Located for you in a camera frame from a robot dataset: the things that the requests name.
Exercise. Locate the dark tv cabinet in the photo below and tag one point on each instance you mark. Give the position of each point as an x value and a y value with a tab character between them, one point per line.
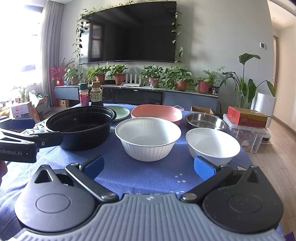
145	95

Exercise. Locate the white ribbed bowl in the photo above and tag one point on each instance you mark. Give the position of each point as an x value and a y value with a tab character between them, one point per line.
147	139

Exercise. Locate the red cardboard box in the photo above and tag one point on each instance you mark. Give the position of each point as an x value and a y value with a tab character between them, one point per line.
246	117

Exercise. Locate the red flower plant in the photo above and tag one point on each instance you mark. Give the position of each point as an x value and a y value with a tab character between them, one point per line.
57	73

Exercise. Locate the green plate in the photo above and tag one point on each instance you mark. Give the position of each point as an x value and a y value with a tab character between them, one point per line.
121	112

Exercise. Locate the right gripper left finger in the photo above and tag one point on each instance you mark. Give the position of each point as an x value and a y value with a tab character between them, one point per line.
85	174

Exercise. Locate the large leafy floor plant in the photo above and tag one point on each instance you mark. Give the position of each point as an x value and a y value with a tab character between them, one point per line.
246	90

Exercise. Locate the pink spice shaker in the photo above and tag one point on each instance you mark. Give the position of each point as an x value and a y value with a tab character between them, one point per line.
83	94

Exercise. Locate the clear plastic storage bin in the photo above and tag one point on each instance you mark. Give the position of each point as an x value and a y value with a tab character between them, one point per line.
249	138

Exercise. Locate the white smooth bowl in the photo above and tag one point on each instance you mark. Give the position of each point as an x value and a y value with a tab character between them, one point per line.
215	146

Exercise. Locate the wall television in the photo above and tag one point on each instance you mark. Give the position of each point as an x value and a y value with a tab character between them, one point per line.
133	32

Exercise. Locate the black pot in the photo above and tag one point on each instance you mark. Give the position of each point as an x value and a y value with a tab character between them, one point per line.
82	128

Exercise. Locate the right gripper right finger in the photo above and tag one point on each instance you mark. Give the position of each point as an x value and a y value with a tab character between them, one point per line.
213	177

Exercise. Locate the grey curtain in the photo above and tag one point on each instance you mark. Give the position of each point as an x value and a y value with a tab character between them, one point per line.
50	44

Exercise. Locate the potted plant red pot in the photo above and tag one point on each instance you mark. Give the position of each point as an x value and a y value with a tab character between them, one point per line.
205	83

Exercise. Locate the potted plant terracotta pot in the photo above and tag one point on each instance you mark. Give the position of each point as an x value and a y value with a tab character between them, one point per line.
118	72

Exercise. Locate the pink square bowl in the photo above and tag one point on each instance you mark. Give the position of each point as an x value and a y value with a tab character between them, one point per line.
158	111

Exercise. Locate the stainless steel bowl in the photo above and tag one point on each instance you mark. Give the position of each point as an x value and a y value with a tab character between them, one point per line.
204	120

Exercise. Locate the open brown cardboard box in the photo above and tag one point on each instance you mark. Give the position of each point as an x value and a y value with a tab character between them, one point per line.
201	110

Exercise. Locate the white air purifier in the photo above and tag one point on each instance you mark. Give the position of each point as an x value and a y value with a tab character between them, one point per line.
264	104

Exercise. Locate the soy sauce bottle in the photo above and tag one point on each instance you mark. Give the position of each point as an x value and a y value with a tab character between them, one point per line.
96	94

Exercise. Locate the white router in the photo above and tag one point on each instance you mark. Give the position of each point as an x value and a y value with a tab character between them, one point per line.
132	80

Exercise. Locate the blue patterned tablecloth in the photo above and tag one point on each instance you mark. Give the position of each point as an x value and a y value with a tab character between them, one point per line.
39	201

